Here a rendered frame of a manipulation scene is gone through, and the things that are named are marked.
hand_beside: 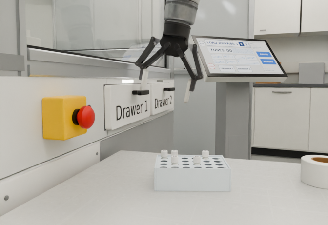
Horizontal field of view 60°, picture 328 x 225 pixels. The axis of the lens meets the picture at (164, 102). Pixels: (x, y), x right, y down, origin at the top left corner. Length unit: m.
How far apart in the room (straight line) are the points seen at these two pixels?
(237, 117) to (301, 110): 2.06
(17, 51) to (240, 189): 0.41
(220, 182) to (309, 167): 0.16
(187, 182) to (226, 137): 1.23
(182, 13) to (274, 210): 0.54
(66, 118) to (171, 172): 0.19
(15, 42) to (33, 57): 0.04
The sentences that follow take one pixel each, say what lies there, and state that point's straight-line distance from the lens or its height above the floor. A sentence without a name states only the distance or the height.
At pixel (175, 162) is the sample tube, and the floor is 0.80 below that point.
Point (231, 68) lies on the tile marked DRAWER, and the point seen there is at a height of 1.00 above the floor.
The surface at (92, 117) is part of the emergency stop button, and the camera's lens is 0.51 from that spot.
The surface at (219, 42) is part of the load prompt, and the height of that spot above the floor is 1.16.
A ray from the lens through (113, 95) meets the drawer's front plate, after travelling 0.71.
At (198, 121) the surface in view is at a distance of 2.52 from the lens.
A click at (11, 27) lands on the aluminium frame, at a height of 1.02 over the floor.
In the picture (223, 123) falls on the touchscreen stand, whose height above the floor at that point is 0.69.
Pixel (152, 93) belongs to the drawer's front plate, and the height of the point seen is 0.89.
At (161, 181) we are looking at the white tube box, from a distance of 0.48.
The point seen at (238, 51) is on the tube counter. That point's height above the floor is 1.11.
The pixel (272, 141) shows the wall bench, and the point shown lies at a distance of 3.76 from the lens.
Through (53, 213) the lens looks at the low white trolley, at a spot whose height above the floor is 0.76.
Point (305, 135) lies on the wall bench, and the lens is 3.76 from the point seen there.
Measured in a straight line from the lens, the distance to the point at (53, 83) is 0.54.
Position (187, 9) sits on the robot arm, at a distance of 0.80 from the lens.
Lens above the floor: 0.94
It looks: 4 degrees down
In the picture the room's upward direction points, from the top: straight up
